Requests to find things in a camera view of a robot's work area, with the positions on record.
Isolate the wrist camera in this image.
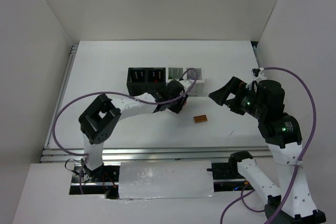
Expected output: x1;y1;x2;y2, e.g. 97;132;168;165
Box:
179;80;193;92
251;68;265;78

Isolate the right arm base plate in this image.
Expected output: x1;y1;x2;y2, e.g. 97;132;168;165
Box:
209;163;241;180

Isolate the purple cable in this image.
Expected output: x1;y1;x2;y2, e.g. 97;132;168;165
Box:
219;66;316;224
52;68;199;195

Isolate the aluminium rail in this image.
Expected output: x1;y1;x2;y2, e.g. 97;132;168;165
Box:
39;146;279;163

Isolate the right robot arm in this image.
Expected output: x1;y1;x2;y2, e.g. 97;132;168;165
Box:
209;77;326;223

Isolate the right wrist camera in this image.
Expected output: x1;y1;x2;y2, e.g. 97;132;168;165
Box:
251;68;265;78

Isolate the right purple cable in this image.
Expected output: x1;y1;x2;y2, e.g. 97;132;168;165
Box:
219;66;316;224

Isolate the orange flat lego brick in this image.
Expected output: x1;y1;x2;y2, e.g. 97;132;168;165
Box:
193;115;208;123

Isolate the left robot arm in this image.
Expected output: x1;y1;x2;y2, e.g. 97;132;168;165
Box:
79;80;192;182

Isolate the white double container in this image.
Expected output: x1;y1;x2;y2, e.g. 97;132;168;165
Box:
166;67;205;97

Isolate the white foil covered plate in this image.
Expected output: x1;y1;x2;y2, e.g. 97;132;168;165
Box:
118;161;215;199

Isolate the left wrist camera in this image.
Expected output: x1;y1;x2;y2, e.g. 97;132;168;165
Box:
179;80;193;92

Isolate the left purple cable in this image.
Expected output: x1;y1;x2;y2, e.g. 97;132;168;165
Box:
52;68;199;195

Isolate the black double container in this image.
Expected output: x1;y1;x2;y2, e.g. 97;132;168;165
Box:
127;68;166;97

